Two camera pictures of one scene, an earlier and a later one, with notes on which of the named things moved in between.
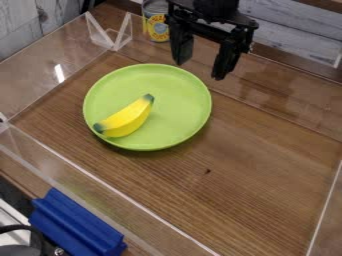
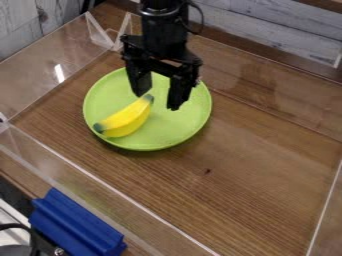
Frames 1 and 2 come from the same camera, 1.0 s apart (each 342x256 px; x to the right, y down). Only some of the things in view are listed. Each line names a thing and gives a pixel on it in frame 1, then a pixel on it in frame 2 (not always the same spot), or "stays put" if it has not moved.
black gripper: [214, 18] to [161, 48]
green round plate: [180, 112] stays put
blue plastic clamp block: [77, 225] stays put
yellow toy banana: [128, 119] stays put
